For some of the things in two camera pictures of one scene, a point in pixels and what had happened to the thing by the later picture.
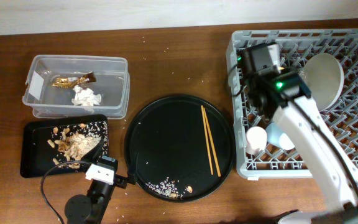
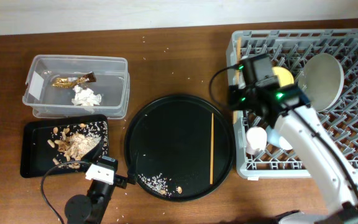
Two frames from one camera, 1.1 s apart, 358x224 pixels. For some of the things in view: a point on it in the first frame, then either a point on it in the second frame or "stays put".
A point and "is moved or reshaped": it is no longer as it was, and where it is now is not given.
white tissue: (86, 97) stays put
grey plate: (325, 76) stays put
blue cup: (275, 137) stays put
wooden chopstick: (213, 145) is moved or reshaped
